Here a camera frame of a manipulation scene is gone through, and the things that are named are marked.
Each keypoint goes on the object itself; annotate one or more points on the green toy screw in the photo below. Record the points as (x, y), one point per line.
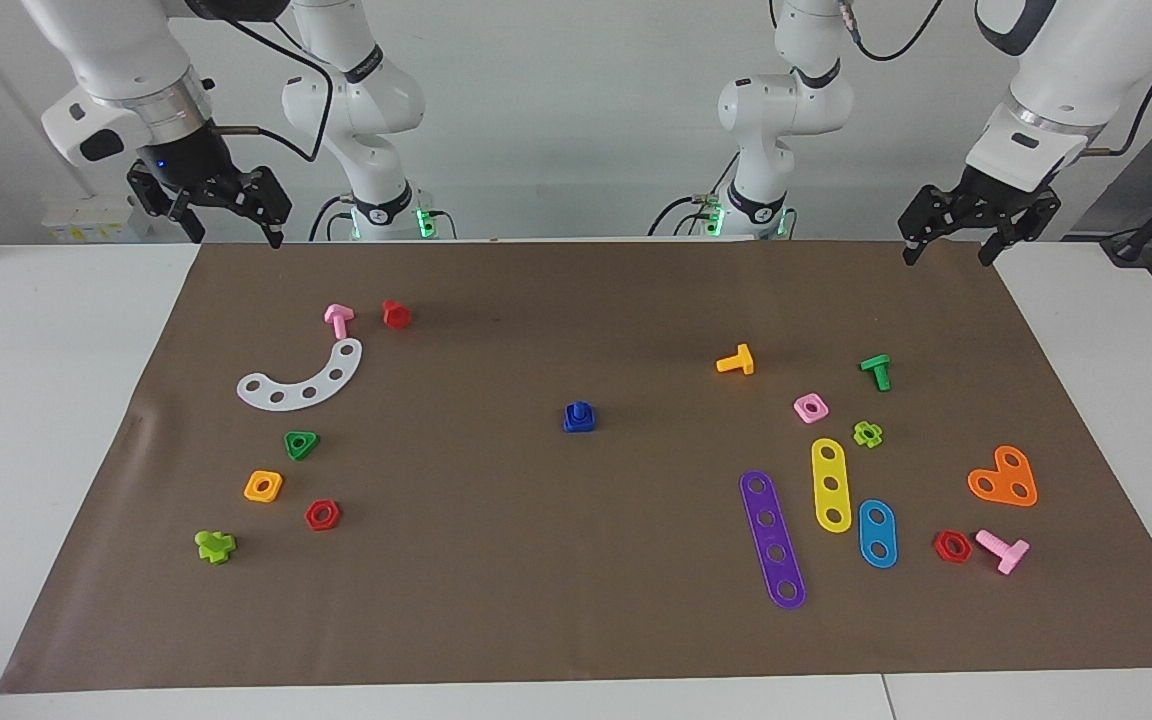
(878, 370)

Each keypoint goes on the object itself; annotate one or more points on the blue two-hole strip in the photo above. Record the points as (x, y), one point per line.
(877, 534)

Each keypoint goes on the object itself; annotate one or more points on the white curved five-hole plate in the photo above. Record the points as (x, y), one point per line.
(323, 385)

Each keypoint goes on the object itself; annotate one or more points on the orange heart three-hole plate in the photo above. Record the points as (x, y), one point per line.
(1004, 480)

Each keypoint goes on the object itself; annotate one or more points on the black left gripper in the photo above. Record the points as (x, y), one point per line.
(991, 193)

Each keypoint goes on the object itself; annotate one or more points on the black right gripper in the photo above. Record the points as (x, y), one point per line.
(186, 165)

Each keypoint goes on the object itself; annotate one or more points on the purple four-hole strip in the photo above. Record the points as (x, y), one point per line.
(773, 536)

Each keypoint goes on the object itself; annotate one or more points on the red hexagon toy nut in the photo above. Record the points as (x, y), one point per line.
(940, 548)
(312, 518)

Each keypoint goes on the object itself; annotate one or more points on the pink toy screw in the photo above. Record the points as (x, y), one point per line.
(1008, 553)
(338, 318)

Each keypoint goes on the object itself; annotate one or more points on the lime flower toy nut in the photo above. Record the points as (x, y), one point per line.
(861, 440)

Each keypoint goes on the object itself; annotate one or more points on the white power strip box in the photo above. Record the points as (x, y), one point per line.
(96, 218)

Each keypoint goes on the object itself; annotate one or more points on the lime cross-head toy screw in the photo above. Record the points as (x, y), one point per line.
(214, 548)

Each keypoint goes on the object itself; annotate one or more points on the orange square toy nut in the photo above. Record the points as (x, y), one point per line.
(251, 490)

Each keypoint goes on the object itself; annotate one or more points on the blue triangle-head toy screw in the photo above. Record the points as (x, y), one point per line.
(581, 428)

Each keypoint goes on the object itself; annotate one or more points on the red toy screw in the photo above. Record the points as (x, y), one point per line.
(396, 316)

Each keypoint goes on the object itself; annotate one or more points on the green triangle toy nut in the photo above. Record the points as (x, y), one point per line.
(289, 440)

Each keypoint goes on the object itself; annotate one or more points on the pink square toy nut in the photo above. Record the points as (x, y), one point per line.
(801, 412)

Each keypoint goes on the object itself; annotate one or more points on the brown table mat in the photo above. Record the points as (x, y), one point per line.
(556, 520)

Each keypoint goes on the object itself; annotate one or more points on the yellow three-hole strip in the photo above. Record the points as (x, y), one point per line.
(829, 468)

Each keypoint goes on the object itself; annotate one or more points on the blue square toy nut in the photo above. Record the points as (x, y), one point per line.
(572, 414)

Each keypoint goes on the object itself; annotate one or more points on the orange toy screw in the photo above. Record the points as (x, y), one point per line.
(741, 362)

